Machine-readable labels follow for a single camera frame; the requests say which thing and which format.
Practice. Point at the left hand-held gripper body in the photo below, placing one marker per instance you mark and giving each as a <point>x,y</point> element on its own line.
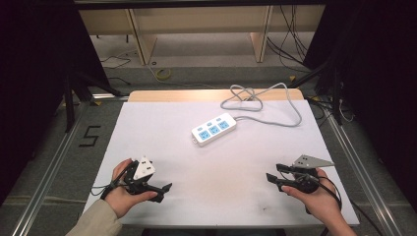
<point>144,169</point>

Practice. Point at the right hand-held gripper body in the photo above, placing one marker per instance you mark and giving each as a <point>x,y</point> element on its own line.
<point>306,182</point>

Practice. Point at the person's right hand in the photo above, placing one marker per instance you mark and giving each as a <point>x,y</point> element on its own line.
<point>323,203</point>

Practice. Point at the person's left hand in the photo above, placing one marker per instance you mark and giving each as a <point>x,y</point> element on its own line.
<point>123,201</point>

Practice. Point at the white table cover sheet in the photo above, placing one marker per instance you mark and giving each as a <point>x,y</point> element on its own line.
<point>213,183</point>

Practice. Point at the white power strip blue sockets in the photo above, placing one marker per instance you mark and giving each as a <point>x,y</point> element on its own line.
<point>213,129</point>

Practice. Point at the black metal stand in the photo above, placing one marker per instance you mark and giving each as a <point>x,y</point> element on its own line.
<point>336,95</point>
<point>70,105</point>

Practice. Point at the yellow tape roll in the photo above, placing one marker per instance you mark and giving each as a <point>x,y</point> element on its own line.
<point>163,73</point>

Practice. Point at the black curtain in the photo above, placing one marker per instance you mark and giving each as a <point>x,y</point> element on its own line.
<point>32,82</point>
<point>377,82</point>

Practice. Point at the aluminium floor rail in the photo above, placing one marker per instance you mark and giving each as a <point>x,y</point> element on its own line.
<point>364,173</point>
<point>49,170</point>

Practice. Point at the beige wooden desk frame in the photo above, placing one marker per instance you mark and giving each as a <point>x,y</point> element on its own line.
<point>203,19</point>

